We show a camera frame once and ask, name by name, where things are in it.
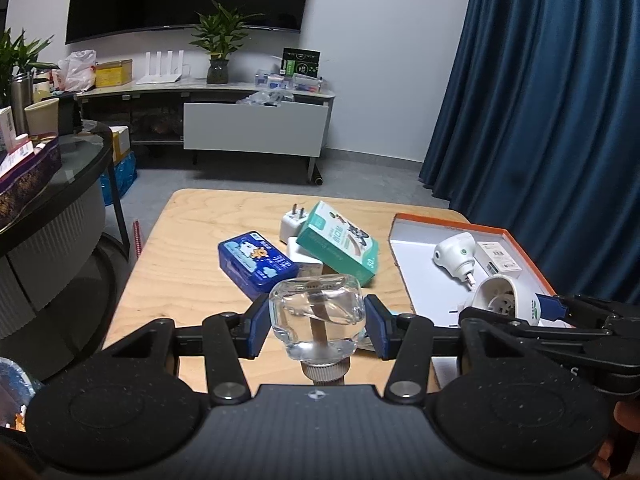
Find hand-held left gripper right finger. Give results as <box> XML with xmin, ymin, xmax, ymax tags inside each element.
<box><xmin>364</xmin><ymin>293</ymin><xmax>476</xmax><ymax>407</ymax></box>

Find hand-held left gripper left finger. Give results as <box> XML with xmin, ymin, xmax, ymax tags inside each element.
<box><xmin>102</xmin><ymin>293</ymin><xmax>273</xmax><ymax>407</ymax></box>

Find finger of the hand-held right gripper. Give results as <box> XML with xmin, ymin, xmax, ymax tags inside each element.
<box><xmin>536</xmin><ymin>293</ymin><xmax>640</xmax><ymax>323</ymax></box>
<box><xmin>459</xmin><ymin>306</ymin><xmax>618</xmax><ymax>361</ymax></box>

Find clear glass liquid bottle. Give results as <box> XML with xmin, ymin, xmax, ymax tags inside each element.
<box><xmin>268</xmin><ymin>274</ymin><xmax>366</xmax><ymax>386</ymax></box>

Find blue tin box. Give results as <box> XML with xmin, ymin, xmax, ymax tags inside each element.
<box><xmin>217</xmin><ymin>231</ymin><xmax>297</xmax><ymax>297</ymax></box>

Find orange-rimmed white box lid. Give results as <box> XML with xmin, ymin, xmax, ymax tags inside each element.
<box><xmin>387</xmin><ymin>212</ymin><xmax>576</xmax><ymax>391</ymax></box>

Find green bandage box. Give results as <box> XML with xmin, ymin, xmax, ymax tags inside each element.
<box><xmin>296</xmin><ymin>201</ymin><xmax>380</xmax><ymax>286</ymax></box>

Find small white labelled box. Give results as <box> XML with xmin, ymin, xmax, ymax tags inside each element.
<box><xmin>474</xmin><ymin>240</ymin><xmax>524</xmax><ymax>277</ymax></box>

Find large white plug charger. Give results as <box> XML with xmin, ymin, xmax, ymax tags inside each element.
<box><xmin>286</xmin><ymin>236</ymin><xmax>325</xmax><ymax>279</ymax></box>

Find white plug-in device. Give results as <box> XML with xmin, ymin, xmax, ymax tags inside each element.
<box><xmin>432</xmin><ymin>231</ymin><xmax>479</xmax><ymax>291</ymax></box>

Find small white plug charger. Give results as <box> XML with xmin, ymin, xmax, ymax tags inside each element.
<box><xmin>278</xmin><ymin>201</ymin><xmax>307</xmax><ymax>242</ymax></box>

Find white cabinet drawer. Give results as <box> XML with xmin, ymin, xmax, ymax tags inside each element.
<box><xmin>183</xmin><ymin>101</ymin><xmax>330</xmax><ymax>159</ymax></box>

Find blue curtain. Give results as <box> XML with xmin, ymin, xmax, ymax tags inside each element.
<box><xmin>419</xmin><ymin>0</ymin><xmax>640</xmax><ymax>307</ymax></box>

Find blue wrapped bottle pack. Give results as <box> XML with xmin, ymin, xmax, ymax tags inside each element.
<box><xmin>100</xmin><ymin>152</ymin><xmax>139</xmax><ymax>206</ymax></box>

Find round dark glass table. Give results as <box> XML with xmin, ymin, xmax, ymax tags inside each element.
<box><xmin>0</xmin><ymin>120</ymin><xmax>132</xmax><ymax>382</ymax></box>

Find crumpled clear plastic wrap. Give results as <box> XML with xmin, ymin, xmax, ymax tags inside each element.
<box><xmin>236</xmin><ymin>90</ymin><xmax>297</xmax><ymax>109</ymax></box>

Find white and yellow carton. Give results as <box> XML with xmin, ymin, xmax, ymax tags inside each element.
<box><xmin>107</xmin><ymin>125</ymin><xmax>132</xmax><ymax>164</ymax></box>

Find clear plastic storage boxes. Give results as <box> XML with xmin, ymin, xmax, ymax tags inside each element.
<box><xmin>254</xmin><ymin>68</ymin><xmax>324</xmax><ymax>96</ymax></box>

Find crinkled printed plastic bag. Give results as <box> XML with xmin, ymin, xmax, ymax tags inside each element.
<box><xmin>0</xmin><ymin>357</ymin><xmax>47</xmax><ymax>432</ymax></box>

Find grey television cabinet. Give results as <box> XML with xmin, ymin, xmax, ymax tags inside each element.
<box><xmin>75</xmin><ymin>79</ymin><xmax>336</xmax><ymax>184</ymax></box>

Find black and green box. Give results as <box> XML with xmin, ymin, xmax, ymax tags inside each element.
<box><xmin>281</xmin><ymin>48</ymin><xmax>321</xmax><ymax>80</ymax></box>

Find white router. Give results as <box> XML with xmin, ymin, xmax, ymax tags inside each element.
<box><xmin>136</xmin><ymin>50</ymin><xmax>184</xmax><ymax>85</ymax></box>

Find purple patterned box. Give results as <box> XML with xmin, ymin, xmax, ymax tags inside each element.
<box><xmin>0</xmin><ymin>139</ymin><xmax>64</xmax><ymax>229</ymax></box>

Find black desk item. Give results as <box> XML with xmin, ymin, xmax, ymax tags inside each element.
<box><xmin>57</xmin><ymin>96</ymin><xmax>84</xmax><ymax>136</ymax></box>

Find yellow box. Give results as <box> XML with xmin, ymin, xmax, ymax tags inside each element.
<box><xmin>95</xmin><ymin>59</ymin><xmax>134</xmax><ymax>89</ymax></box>

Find potted green plant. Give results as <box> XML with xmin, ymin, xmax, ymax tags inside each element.
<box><xmin>189</xmin><ymin>0</ymin><xmax>251</xmax><ymax>85</ymax></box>

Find beige cup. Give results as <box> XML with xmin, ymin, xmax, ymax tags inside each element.
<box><xmin>24</xmin><ymin>98</ymin><xmax>61</xmax><ymax>137</ymax></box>

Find pink and white boxes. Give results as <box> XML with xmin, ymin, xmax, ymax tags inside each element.
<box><xmin>0</xmin><ymin>106</ymin><xmax>35</xmax><ymax>173</ymax></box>

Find white plastic bag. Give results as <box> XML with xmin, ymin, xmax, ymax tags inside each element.
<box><xmin>57</xmin><ymin>49</ymin><xmax>98</xmax><ymax>92</ymax></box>

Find steel thermos bottle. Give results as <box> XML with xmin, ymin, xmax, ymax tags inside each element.
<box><xmin>10</xmin><ymin>71</ymin><xmax>35</xmax><ymax>134</ymax></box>

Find leafy green plant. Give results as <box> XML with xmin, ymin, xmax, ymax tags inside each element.
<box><xmin>0</xmin><ymin>29</ymin><xmax>57</xmax><ymax>107</ymax></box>

